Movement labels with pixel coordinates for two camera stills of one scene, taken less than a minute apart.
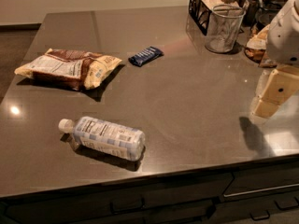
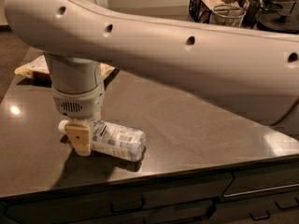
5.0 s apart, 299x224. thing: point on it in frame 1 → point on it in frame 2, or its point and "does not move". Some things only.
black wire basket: x=202 y=2 does not move
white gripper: x=284 y=42 → x=78 y=105
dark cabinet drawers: x=256 y=192 does not move
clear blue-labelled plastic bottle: x=106 y=136 does not move
